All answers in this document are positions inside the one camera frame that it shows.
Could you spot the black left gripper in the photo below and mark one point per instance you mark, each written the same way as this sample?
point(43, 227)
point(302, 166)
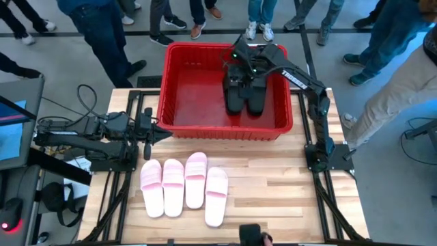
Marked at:
point(147, 133)

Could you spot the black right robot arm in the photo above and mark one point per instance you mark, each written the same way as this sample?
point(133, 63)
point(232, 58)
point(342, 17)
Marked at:
point(317, 109)

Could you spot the black computer monitor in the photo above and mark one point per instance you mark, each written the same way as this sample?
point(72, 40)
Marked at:
point(13, 136)

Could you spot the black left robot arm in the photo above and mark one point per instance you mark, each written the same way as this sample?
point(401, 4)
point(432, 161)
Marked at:
point(85, 136)

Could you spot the black stand leg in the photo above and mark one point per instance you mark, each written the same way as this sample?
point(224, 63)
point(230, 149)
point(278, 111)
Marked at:
point(423, 128)

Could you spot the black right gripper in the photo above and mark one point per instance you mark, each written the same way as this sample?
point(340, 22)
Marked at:
point(251, 70)

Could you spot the black computer mouse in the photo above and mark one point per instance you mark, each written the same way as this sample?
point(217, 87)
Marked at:
point(10, 213)

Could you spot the person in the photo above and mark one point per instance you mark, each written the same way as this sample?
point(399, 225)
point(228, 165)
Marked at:
point(261, 10)
point(392, 34)
point(392, 95)
point(13, 17)
point(307, 10)
point(102, 34)
point(365, 22)
point(128, 18)
point(198, 10)
point(20, 71)
point(158, 13)

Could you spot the black table-level camera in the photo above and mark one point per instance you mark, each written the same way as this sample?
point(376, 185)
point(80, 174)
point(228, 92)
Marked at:
point(251, 235)

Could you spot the pink rubber slide sandal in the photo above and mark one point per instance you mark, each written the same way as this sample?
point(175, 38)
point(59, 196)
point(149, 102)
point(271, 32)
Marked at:
point(216, 205)
point(173, 198)
point(195, 191)
point(152, 198)

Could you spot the black bag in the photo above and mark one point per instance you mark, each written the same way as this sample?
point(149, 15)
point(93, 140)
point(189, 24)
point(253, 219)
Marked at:
point(53, 198)

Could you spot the red plastic bin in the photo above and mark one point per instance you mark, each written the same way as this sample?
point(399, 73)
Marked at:
point(198, 99)

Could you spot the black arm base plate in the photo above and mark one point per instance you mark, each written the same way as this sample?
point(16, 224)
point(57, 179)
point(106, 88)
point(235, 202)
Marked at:
point(112, 167)
point(341, 160)

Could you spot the black floor vent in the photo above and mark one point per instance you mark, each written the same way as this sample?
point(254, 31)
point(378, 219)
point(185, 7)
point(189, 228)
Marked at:
point(149, 82)

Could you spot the black aluminium frame rail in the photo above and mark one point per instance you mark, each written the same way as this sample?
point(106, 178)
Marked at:
point(116, 205)
point(301, 116)

